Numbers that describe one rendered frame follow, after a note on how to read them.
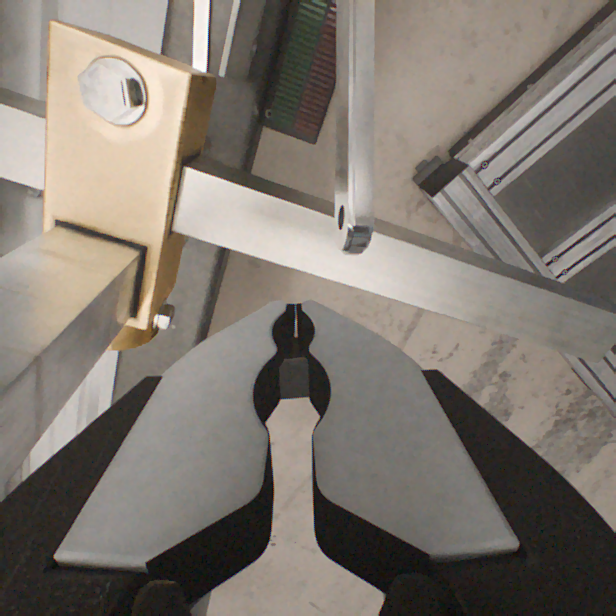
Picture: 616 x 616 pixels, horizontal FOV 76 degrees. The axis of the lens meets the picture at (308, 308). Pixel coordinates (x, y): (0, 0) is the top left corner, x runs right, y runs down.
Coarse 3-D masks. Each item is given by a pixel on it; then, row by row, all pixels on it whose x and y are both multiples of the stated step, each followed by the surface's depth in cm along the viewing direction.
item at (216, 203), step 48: (0, 96) 16; (0, 144) 16; (192, 192) 17; (240, 192) 17; (288, 192) 19; (240, 240) 18; (288, 240) 18; (384, 240) 18; (432, 240) 21; (384, 288) 19; (432, 288) 20; (480, 288) 20; (528, 288) 20; (576, 288) 23; (528, 336) 21; (576, 336) 21
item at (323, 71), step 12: (336, 0) 26; (324, 36) 27; (324, 48) 28; (324, 60) 28; (312, 72) 28; (324, 72) 28; (312, 84) 29; (324, 84) 29; (312, 96) 29; (324, 96) 29; (300, 108) 30; (312, 108) 30; (324, 108) 30; (300, 120) 30; (312, 120) 30; (300, 132) 30; (312, 132) 30
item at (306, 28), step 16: (304, 0) 26; (320, 0) 26; (304, 16) 27; (320, 16) 27; (304, 32) 27; (288, 48) 28; (304, 48) 28; (288, 64) 28; (304, 64) 28; (288, 80) 29; (304, 80) 29; (288, 96) 29; (272, 112) 30; (288, 112) 30; (288, 128) 30
